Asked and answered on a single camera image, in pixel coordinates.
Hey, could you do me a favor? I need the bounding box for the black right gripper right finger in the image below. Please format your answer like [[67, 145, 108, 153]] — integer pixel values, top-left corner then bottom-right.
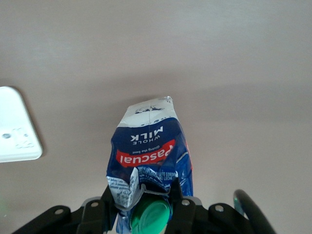
[[165, 180, 254, 234]]

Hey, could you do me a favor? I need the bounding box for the cream tray with bear print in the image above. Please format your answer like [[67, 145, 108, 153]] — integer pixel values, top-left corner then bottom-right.
[[0, 85, 43, 163]]

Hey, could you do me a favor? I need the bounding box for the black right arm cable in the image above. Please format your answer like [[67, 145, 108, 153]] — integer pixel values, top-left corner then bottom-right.
[[233, 189, 276, 234]]

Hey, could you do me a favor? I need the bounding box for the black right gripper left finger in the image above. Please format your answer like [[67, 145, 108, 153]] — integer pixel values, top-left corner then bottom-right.
[[12, 184, 118, 234]]

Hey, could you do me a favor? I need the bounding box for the blue milk carton green cap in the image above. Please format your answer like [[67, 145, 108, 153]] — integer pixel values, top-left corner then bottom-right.
[[106, 96, 195, 234]]

